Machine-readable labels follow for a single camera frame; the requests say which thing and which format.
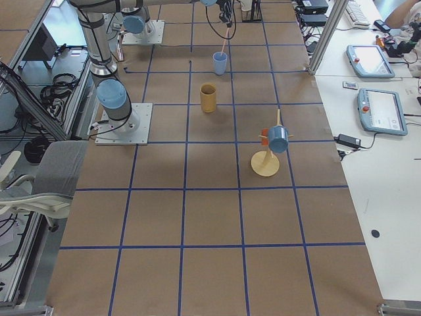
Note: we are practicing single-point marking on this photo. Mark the pink chopstick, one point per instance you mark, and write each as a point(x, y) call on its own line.
point(226, 36)

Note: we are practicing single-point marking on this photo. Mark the bamboo cylinder holder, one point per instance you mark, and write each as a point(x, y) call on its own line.
point(208, 97)

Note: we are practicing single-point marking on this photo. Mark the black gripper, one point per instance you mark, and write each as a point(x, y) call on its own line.
point(225, 10)

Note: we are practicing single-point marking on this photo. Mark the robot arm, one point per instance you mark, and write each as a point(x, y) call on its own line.
point(110, 90)
point(137, 20)

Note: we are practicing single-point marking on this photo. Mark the teach pendant far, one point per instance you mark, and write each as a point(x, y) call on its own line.
point(368, 61)

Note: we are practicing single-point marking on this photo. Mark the teach pendant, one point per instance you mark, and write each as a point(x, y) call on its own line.
point(381, 111)
point(368, 61)

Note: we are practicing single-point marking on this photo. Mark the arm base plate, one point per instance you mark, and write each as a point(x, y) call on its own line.
point(131, 132)
point(155, 39)

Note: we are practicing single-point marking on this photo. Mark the aluminium frame post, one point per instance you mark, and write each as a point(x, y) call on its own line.
point(327, 33)

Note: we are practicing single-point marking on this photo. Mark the teach pendant near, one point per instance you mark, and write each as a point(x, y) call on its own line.
point(381, 111)

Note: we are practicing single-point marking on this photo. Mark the orange object on stand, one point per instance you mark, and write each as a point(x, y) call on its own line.
point(264, 137)

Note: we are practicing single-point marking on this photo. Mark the light blue plastic cup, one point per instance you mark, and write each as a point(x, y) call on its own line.
point(219, 62)

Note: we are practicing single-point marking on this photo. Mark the grey office chair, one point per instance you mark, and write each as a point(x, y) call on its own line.
point(51, 190)

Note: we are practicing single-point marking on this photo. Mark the blue mug on stand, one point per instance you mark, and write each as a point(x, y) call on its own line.
point(278, 139)

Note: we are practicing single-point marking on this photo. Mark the round wooden stand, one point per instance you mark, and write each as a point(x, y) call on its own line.
point(266, 163)

